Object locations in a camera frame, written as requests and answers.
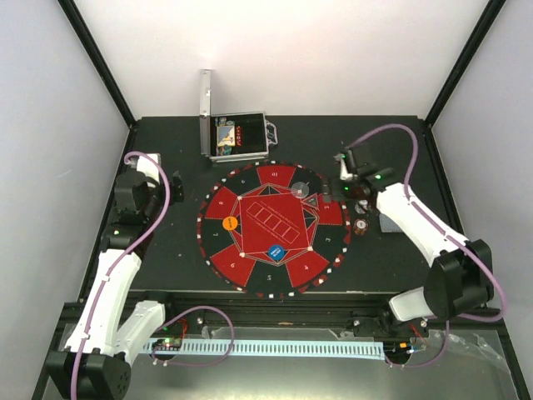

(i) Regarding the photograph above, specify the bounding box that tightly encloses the purple white chip stack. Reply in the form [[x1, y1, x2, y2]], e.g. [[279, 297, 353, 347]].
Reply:
[[354, 200, 369, 215]]

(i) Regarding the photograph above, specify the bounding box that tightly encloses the brown white chip stack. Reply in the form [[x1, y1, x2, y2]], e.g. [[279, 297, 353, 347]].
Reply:
[[353, 218, 369, 236]]

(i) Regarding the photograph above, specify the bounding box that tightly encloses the black triangular token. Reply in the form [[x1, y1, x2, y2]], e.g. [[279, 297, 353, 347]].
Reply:
[[301, 193, 320, 210]]

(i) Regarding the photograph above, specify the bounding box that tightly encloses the clear round dealer puck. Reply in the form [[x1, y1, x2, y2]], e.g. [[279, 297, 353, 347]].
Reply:
[[291, 181, 310, 199]]

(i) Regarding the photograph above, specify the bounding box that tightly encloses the orange round button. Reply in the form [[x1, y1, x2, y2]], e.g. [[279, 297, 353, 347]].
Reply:
[[222, 216, 239, 232]]

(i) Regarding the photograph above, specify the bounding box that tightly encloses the blue small blind button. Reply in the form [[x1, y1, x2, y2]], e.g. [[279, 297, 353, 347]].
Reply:
[[267, 244, 286, 262]]

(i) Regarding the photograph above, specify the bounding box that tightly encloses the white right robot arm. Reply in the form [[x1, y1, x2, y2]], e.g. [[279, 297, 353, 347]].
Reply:
[[323, 145, 495, 336]]

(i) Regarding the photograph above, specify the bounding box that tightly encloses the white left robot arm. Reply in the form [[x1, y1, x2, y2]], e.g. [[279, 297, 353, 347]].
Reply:
[[45, 151, 182, 399]]

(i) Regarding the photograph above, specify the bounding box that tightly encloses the grey card deck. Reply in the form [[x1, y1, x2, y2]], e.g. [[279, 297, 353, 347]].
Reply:
[[379, 213, 402, 233]]

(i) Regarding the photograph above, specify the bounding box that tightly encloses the open aluminium poker case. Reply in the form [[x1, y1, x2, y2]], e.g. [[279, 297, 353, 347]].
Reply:
[[199, 69, 278, 163]]

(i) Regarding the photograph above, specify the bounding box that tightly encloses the card pack in case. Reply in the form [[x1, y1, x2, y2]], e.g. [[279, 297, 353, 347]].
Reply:
[[217, 125, 236, 147]]

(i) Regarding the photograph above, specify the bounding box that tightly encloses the round red black poker mat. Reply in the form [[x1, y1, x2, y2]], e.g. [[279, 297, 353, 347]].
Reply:
[[197, 161, 351, 299]]

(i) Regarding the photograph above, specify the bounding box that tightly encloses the small green circuit board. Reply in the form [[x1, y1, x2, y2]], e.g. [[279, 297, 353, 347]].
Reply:
[[152, 337, 182, 351]]

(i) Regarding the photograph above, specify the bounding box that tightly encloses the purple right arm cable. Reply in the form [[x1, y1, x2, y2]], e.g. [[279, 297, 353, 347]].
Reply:
[[347, 123, 509, 370]]

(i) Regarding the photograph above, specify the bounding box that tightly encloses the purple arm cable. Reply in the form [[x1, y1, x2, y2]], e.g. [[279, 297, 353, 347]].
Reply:
[[70, 152, 171, 400], [347, 123, 509, 370]]

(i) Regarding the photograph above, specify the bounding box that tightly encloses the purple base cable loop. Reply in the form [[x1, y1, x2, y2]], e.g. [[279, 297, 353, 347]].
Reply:
[[150, 305, 235, 368]]

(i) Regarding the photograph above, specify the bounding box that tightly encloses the light blue cable duct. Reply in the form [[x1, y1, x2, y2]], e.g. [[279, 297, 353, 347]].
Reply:
[[141, 338, 385, 361]]

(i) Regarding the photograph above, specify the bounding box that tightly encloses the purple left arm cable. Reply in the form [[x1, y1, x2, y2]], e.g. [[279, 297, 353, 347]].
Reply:
[[70, 152, 171, 400]]

